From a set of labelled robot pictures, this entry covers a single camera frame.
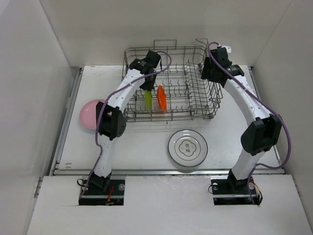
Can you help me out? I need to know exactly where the orange plastic plate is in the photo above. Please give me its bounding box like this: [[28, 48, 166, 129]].
[[157, 85, 167, 113]]

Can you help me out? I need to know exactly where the grey wire dish rack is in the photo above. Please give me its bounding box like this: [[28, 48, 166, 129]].
[[122, 38, 223, 122]]

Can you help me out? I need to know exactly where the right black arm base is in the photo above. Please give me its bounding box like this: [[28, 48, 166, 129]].
[[208, 178, 263, 206]]

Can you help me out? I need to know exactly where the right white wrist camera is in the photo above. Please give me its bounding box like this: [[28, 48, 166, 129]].
[[217, 44, 232, 53]]

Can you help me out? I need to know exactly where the white plate with grey pattern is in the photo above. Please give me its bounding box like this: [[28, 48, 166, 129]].
[[168, 129, 208, 167]]

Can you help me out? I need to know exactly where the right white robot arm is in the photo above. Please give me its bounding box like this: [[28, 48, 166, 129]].
[[201, 47, 282, 193]]

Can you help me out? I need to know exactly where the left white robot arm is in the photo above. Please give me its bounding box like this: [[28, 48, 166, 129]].
[[86, 50, 163, 194]]

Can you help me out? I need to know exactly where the green plastic plate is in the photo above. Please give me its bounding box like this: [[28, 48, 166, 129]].
[[145, 90, 152, 110]]

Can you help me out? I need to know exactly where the pink plastic plate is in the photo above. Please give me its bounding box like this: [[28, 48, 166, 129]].
[[79, 99, 106, 130]]

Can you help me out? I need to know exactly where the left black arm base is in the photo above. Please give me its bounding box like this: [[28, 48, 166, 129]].
[[78, 178, 126, 206]]

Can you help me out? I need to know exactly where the aluminium rail across table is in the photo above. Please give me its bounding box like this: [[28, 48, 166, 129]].
[[50, 168, 285, 176]]

